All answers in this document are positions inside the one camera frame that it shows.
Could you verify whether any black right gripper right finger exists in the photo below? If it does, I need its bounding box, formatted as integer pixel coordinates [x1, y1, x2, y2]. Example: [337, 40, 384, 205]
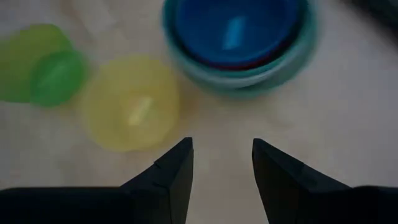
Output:
[252, 138, 398, 224]

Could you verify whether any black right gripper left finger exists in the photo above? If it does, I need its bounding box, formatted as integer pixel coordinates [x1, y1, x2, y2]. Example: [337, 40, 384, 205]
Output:
[0, 137, 195, 224]

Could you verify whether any yellow translucent plastic bowl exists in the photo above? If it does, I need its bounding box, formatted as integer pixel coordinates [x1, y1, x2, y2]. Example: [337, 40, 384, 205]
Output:
[83, 55, 181, 153]

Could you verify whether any dark teal bowl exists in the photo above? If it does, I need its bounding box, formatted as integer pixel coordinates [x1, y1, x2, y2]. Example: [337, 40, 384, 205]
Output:
[161, 0, 318, 100]

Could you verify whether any red bowl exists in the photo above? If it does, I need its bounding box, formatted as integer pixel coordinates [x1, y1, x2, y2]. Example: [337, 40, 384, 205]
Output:
[176, 0, 308, 72]

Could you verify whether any blue bowl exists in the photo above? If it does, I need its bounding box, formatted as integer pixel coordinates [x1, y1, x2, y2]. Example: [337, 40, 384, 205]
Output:
[175, 0, 302, 67]

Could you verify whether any light green plastic bowl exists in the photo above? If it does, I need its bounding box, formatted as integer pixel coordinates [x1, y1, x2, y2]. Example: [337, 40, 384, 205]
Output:
[0, 23, 74, 104]

